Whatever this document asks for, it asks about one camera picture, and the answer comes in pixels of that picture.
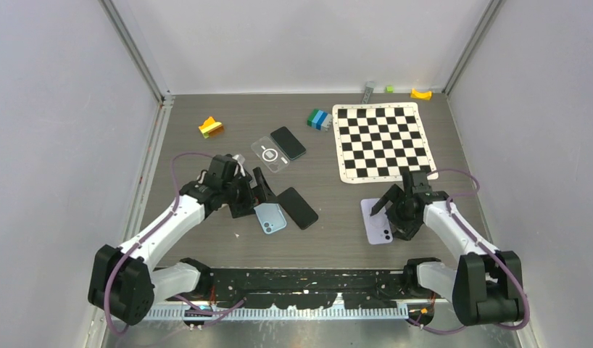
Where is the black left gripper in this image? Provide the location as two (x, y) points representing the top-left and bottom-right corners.
(222, 167), (278, 218)

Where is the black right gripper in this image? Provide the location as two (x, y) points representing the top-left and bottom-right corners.
(371, 184), (421, 241)

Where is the light blue phone face up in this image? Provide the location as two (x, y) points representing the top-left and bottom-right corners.
(254, 203), (287, 235)

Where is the lilac phone case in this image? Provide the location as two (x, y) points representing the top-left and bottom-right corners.
(360, 199), (394, 245)

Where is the clear phone case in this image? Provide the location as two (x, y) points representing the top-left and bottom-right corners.
(251, 136), (290, 173)

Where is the black phone face up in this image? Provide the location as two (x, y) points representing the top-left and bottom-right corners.
(278, 187), (319, 230)

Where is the teal phone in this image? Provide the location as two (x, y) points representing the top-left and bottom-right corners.
(270, 126), (307, 160)

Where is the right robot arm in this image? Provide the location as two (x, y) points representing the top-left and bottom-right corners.
(362, 170), (531, 331)

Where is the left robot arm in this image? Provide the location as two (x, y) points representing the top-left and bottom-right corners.
(87, 154), (278, 326)

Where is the black white chessboard mat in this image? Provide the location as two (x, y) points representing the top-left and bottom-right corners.
(332, 102), (437, 184)

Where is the yellow orange toy block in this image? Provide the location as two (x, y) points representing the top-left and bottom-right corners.
(199, 117), (224, 138)

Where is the green blue block stack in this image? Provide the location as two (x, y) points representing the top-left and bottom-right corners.
(307, 109), (333, 131)

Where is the yellow curved toy piece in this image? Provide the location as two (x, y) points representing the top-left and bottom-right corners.
(410, 88), (433, 101)

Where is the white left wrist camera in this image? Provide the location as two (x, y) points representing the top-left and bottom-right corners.
(232, 154), (247, 177)

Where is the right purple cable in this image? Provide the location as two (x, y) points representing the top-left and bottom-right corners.
(407, 168), (532, 336)

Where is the purple cable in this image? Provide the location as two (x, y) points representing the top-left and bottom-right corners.
(407, 168), (532, 336)
(103, 152), (247, 337)

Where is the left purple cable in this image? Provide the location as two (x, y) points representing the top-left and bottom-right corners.
(103, 152), (247, 337)

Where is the aluminium frame rail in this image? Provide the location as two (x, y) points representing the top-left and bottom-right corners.
(88, 102), (530, 330)

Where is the grey metal bracket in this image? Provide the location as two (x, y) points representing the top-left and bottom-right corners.
(361, 81), (376, 104)

